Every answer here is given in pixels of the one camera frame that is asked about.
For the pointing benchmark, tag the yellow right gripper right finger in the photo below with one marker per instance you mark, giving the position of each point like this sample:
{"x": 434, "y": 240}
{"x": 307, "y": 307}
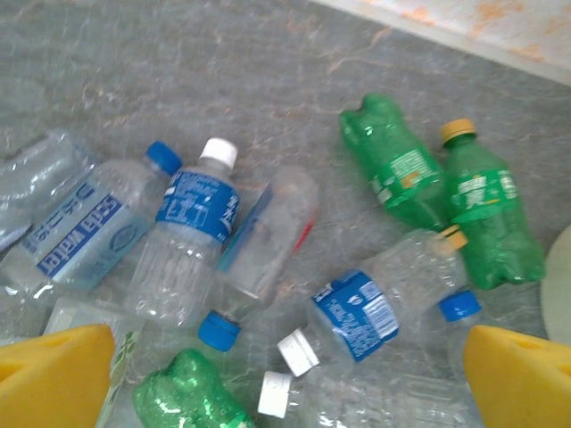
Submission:
{"x": 522, "y": 388}

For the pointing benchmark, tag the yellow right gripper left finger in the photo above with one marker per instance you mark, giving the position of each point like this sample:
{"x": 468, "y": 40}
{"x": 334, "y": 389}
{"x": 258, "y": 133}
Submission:
{"x": 53, "y": 383}

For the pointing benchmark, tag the clear bottle green-white label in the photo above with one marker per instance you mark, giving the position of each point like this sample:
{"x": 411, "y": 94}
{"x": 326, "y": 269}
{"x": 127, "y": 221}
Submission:
{"x": 125, "y": 352}

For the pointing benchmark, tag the blue-cap bottle round-logo label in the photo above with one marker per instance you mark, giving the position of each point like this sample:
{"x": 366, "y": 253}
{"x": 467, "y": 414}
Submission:
{"x": 459, "y": 305}

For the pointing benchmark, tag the green crinkled plastic bottle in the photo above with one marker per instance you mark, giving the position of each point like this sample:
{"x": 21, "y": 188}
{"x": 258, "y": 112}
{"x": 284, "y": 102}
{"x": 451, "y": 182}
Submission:
{"x": 187, "y": 392}

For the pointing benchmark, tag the soda water bottle blue cap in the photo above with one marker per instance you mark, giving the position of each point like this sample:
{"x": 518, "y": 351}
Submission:
{"x": 80, "y": 236}

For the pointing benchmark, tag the crushed clear label-less bottle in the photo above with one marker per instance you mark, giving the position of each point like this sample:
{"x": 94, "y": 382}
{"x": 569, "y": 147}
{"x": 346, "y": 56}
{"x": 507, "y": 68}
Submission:
{"x": 40, "y": 178}

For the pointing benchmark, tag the clear white-cap bottle no label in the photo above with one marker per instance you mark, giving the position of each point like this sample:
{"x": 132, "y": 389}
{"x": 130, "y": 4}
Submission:
{"x": 274, "y": 394}

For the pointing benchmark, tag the white-cap bottle dark blue label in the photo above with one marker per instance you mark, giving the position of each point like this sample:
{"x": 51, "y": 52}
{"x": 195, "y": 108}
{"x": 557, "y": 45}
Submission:
{"x": 196, "y": 205}

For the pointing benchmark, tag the clear bottle light-blue red label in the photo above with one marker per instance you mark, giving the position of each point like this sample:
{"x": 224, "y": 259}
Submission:
{"x": 276, "y": 232}

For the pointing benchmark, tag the cream plastic bin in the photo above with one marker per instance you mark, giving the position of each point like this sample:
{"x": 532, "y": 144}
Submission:
{"x": 560, "y": 290}

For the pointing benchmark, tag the green bottle white-logo label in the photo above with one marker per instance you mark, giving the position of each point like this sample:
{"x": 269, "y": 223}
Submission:
{"x": 490, "y": 209}

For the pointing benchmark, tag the white-cap bottle barcode blue label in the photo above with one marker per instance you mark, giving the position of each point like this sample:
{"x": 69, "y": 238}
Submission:
{"x": 357, "y": 312}

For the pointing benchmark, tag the green bottle ingredient-panel label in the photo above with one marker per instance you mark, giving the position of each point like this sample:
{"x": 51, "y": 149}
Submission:
{"x": 388, "y": 151}

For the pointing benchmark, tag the white wall base strip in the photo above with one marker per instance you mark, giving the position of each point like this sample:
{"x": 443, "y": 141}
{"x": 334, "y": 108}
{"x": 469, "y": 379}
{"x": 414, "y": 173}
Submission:
{"x": 446, "y": 35}

